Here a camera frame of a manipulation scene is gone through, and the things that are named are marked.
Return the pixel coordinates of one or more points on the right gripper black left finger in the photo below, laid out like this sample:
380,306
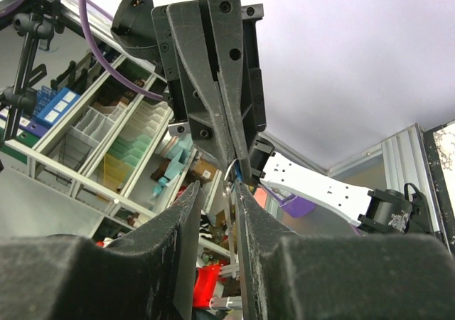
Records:
149,273

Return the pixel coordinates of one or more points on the silver split keyring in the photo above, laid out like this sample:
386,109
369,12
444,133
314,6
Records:
229,176

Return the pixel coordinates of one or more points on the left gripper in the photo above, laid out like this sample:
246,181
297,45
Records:
211,62

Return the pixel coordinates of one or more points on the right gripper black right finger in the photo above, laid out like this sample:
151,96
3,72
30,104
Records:
287,276

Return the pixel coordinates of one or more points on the metal storage shelf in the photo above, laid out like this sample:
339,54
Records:
96,160

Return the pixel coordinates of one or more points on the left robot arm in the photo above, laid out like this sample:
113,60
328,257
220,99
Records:
370,210

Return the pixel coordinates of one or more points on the blue key tag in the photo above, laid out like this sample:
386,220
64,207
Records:
238,173

